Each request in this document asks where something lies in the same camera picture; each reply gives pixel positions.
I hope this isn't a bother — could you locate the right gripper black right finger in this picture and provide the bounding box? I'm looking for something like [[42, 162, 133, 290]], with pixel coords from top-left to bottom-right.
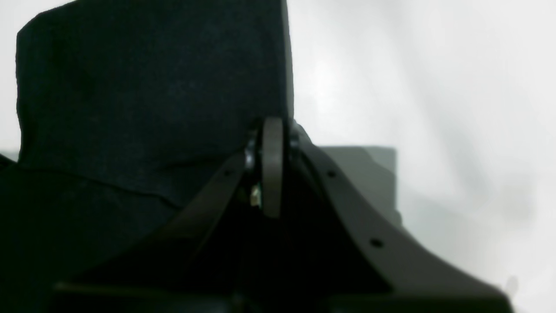
[[287, 120, 512, 313]]

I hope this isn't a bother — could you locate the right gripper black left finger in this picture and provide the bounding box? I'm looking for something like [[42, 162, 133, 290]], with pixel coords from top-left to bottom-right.
[[57, 152, 245, 287]]

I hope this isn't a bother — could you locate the black T-shirt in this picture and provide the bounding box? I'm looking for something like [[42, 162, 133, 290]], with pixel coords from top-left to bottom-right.
[[0, 0, 295, 313]]

